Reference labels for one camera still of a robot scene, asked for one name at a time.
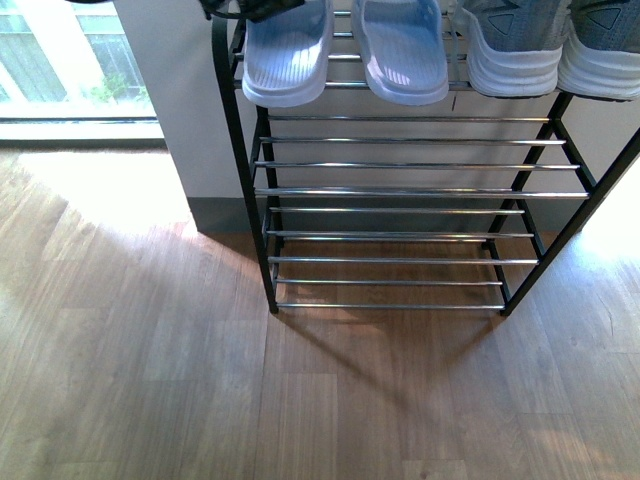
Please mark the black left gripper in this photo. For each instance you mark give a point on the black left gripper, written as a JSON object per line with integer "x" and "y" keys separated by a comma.
{"x": 254, "y": 10}

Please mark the light blue slipper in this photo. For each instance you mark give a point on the light blue slipper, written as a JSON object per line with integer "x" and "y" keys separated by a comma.
{"x": 402, "y": 50}
{"x": 286, "y": 56}

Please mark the grey knit sneaker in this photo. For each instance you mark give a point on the grey knit sneaker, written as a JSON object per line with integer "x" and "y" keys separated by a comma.
{"x": 600, "y": 57}
{"x": 513, "y": 47}

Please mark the black metal shoe rack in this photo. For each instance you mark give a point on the black metal shoe rack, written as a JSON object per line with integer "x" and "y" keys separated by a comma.
{"x": 413, "y": 237}

